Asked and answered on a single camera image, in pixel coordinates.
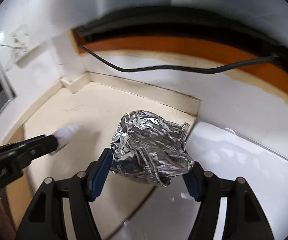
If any small white wrapper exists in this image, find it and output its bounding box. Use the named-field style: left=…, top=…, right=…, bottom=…
left=49, top=124, right=81, bottom=155

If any aluminium foil ball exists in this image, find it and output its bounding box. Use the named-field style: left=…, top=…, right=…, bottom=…
left=110, top=111, right=194, bottom=187

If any brown cardboard sheet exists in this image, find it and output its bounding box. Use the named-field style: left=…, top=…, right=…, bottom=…
left=5, top=126, right=35, bottom=230

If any translucent plastic sheet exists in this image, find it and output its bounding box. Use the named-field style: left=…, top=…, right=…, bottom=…
left=73, top=0, right=288, bottom=67

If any white wall socket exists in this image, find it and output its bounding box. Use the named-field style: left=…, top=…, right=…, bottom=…
left=0, top=23, right=39, bottom=63

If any black power cable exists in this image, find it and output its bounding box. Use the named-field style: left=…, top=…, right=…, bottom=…
left=78, top=45, right=279, bottom=74

